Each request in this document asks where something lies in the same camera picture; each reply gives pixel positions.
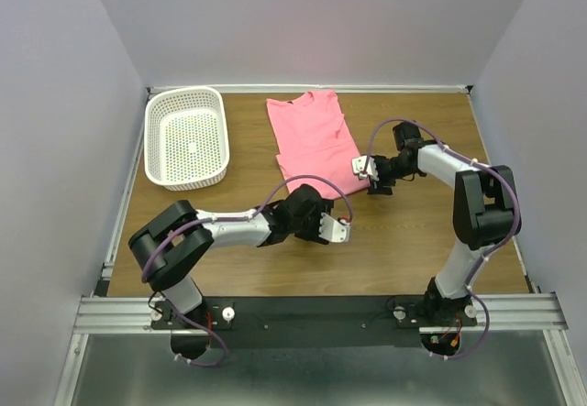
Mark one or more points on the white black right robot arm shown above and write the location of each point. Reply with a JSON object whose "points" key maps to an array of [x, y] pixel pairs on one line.
{"points": [[485, 212]]}

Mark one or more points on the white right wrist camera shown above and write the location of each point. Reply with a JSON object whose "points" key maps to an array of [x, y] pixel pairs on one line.
{"points": [[364, 168]]}

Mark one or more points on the aluminium frame rail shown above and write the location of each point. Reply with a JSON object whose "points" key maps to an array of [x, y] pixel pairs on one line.
{"points": [[508, 312]]}

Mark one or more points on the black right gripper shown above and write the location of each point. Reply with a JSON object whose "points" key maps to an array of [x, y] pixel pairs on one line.
{"points": [[381, 180]]}

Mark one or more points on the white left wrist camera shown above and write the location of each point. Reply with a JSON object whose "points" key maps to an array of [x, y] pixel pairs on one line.
{"points": [[334, 230]]}

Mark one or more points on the white perforated plastic basket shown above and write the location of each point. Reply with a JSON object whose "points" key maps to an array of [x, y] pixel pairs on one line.
{"points": [[185, 139]]}

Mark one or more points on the pink t shirt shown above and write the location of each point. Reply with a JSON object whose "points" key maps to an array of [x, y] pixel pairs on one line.
{"points": [[315, 144]]}

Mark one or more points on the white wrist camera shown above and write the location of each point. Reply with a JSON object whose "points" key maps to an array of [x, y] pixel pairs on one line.
{"points": [[364, 168], [334, 230]]}

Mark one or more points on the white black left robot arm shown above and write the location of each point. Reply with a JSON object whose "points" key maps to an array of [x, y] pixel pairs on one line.
{"points": [[170, 245]]}

